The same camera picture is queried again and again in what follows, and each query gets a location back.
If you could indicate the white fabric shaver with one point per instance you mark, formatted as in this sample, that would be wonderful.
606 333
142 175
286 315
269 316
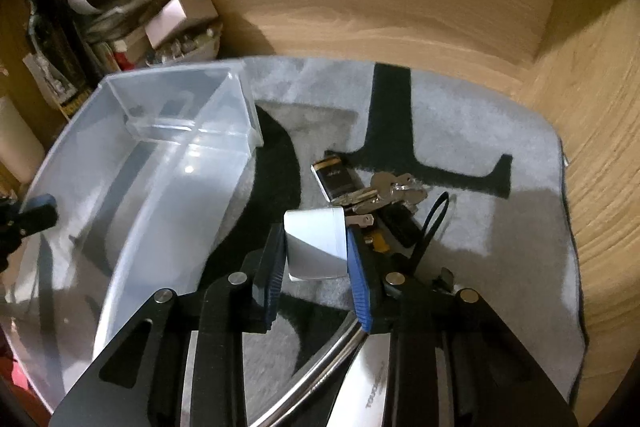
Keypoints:
344 384

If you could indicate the dark wine bottle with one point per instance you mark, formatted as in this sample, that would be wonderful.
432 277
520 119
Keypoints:
61 52

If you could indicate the clear plastic storage bin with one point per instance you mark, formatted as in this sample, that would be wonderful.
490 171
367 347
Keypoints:
142 177

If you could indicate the silver key bunch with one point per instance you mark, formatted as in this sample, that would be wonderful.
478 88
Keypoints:
385 188

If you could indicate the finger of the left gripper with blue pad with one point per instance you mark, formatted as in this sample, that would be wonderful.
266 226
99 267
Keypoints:
40 214

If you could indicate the white charger cube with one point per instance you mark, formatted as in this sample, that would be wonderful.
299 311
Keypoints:
316 244

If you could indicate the small white paper box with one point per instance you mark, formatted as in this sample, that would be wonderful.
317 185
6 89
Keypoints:
177 16

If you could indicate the black gold lighter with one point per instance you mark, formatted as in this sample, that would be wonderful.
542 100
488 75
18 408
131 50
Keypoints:
337 180

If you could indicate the white bowl of shells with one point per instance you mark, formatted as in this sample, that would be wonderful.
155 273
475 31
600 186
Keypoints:
188 48

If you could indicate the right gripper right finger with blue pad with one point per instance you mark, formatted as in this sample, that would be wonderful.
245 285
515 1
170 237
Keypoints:
365 280

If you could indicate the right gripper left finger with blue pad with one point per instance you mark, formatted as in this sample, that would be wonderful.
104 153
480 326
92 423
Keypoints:
268 276

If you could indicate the grey rug with black letters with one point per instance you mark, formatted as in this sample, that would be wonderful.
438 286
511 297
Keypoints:
507 230

